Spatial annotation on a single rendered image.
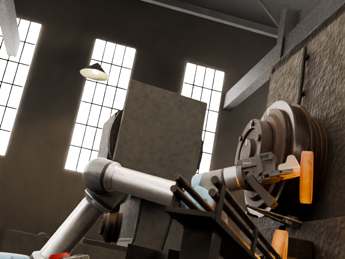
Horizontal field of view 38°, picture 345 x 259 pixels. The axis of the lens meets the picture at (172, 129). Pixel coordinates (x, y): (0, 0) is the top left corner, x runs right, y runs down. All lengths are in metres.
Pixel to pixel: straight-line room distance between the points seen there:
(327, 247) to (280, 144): 0.41
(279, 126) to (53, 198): 10.22
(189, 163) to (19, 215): 7.64
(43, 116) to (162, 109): 7.77
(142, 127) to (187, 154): 0.50
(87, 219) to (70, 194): 10.17
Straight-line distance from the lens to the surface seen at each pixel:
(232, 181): 1.53
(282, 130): 1.86
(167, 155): 4.59
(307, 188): 1.46
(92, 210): 1.71
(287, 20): 10.36
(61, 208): 11.84
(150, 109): 4.63
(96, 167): 1.57
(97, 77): 10.71
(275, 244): 1.37
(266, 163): 1.53
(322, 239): 1.70
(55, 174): 11.94
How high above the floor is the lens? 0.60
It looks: 16 degrees up
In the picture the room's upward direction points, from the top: 10 degrees clockwise
